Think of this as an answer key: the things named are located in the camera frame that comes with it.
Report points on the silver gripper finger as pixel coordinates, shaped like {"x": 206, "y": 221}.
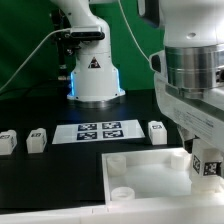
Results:
{"x": 187, "y": 138}

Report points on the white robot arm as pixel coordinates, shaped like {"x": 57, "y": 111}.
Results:
{"x": 187, "y": 24}

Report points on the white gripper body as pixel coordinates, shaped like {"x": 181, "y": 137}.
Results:
{"x": 189, "y": 86}

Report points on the black camera on stand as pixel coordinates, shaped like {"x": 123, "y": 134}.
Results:
{"x": 69, "y": 42}

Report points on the white front rail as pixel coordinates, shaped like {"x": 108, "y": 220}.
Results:
{"x": 196, "y": 209}

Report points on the white sheet with tags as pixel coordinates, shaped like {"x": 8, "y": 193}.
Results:
{"x": 98, "y": 131}

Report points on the white square tabletop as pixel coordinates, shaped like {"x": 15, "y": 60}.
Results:
{"x": 154, "y": 174}

